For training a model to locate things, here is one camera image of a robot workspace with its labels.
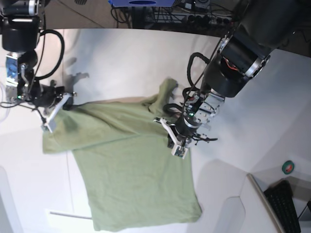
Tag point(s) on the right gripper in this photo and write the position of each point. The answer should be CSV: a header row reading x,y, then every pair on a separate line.
x,y
47,96

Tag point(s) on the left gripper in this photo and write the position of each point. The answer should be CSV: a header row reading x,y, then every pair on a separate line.
x,y
184,128

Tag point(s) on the olive green t-shirt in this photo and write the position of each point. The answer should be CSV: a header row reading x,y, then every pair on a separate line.
x,y
131,178

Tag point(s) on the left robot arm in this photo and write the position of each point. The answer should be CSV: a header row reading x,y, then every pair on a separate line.
x,y
238,57

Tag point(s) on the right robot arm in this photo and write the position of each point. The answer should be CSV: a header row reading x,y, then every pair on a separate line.
x,y
22,24

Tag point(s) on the grey monitor edge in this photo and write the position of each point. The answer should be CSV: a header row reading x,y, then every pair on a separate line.
x,y
266,205

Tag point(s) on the white power strip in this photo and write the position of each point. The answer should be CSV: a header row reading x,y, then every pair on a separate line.
x,y
210,20

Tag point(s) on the green tape roll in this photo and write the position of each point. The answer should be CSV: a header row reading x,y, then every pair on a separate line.
x,y
288,167

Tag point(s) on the black keyboard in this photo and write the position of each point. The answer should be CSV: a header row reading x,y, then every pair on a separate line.
x,y
280,198

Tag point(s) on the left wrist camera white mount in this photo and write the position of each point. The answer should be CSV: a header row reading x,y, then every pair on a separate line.
x,y
176,141

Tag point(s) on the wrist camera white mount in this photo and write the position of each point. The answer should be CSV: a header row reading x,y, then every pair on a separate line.
x,y
48,123
176,141

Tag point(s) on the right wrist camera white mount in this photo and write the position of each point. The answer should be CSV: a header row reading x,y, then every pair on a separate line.
x,y
48,123

